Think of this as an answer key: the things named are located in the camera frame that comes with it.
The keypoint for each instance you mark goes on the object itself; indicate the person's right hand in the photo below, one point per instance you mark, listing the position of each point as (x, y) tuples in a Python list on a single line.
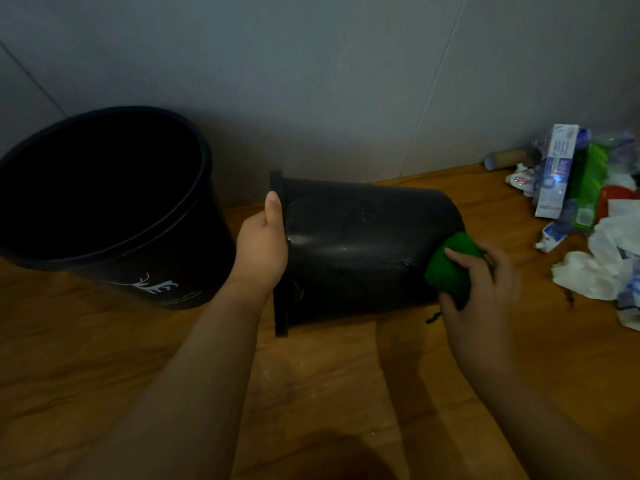
[(480, 309)]

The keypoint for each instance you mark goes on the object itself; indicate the green plastic packet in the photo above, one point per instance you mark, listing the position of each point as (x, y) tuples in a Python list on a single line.
[(589, 187)]

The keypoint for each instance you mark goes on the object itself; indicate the person's left thumb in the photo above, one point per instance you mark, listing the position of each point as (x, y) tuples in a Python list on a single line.
[(273, 207)]

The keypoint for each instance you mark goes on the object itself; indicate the person's left hand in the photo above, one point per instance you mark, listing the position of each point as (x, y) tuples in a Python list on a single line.
[(260, 254)]

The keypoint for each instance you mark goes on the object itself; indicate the crumpled white tissue paper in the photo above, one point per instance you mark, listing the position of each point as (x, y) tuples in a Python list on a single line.
[(600, 254)]

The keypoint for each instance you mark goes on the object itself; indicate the cardboard tube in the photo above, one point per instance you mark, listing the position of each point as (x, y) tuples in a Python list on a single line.
[(507, 158)]

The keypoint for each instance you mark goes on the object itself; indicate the clear plastic bag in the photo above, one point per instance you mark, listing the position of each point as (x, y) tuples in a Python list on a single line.
[(620, 149)]

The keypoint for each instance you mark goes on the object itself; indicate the red round object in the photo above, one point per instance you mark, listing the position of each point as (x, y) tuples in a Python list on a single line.
[(614, 197)]

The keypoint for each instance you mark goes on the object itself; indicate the green cleaning cloth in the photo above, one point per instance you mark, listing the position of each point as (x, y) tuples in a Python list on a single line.
[(450, 269)]

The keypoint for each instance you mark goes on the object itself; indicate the red white crumpled wrapper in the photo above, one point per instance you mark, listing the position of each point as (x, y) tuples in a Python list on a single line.
[(521, 178)]

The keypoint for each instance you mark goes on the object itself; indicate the white blue toothpaste box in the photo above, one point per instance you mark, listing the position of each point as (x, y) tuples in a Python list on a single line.
[(556, 169)]

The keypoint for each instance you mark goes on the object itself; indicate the black bin with white print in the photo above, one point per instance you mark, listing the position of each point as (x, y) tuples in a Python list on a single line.
[(110, 204)]

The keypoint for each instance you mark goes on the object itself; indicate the person's right thumb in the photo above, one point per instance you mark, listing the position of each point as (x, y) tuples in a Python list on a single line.
[(450, 307)]

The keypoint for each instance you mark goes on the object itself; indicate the person's left forearm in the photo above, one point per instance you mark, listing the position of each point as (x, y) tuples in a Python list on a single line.
[(175, 394)]

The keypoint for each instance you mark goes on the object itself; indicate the person's right forearm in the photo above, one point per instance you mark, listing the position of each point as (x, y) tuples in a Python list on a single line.
[(545, 429)]

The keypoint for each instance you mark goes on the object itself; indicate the plain black plastic bin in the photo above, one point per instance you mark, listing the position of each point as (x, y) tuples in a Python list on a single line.
[(360, 249)]

